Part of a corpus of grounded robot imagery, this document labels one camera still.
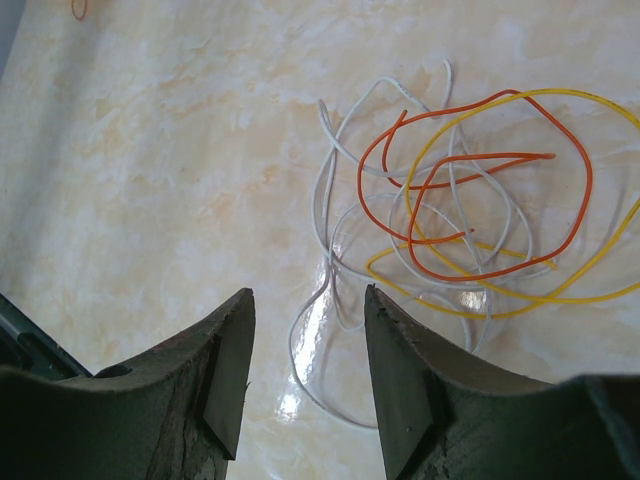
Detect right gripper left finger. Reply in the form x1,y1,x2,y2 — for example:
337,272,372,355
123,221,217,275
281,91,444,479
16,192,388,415
95,288,255,479

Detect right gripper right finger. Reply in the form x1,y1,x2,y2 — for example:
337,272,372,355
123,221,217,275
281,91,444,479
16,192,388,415
364,285,549,479

